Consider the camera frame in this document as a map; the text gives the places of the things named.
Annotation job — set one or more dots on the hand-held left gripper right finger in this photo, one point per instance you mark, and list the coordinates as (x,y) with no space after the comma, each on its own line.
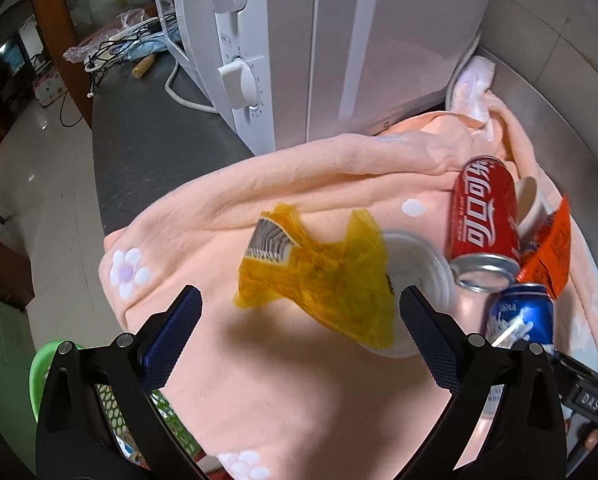
(429,340)

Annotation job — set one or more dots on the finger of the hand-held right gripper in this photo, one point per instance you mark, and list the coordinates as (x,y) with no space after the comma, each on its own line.
(576,367)

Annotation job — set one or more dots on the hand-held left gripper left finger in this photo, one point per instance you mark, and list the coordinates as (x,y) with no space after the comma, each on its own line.
(174,340)

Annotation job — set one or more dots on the white round plastic lid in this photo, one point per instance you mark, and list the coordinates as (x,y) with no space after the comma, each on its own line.
(419,265)

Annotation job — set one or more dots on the blue drink can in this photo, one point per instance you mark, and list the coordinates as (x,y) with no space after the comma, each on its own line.
(524,305)

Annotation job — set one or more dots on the orange snack wrapper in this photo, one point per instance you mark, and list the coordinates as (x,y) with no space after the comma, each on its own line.
(551,255)

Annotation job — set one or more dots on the yellow plastic wrapper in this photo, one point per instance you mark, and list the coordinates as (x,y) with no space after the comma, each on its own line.
(329,270)

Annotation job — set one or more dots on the green plastic basket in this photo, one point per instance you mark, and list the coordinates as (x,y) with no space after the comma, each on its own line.
(44,370)

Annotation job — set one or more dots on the red cola can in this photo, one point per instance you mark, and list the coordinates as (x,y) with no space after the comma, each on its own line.
(484,210)

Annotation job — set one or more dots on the white paper cup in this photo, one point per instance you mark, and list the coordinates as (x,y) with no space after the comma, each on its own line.
(529,205)

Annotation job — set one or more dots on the person's right hand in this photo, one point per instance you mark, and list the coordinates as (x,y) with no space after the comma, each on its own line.
(593,441)

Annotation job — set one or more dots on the green floor cabinet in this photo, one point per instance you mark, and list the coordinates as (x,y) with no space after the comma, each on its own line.
(4,350)

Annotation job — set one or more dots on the wooden pillar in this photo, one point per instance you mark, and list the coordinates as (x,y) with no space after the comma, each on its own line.
(4,270)

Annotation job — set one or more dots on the peach flower blanket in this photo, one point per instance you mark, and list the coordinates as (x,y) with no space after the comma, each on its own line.
(259,175)

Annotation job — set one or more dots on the white pink cloth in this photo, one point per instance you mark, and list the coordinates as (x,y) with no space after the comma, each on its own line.
(474,85)

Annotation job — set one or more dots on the short wooden stick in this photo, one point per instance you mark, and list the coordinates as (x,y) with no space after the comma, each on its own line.
(143,67)

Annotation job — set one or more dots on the polka dot cushions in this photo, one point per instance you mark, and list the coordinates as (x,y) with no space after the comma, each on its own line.
(49,89)

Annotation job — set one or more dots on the pink clear plastic bag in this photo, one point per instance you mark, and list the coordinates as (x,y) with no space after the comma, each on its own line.
(84,50)

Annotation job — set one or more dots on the white microwave oven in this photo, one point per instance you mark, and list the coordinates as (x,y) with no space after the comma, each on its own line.
(369,35)

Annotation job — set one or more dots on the wooden door frame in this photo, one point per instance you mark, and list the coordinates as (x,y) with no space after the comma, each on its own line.
(59,25)

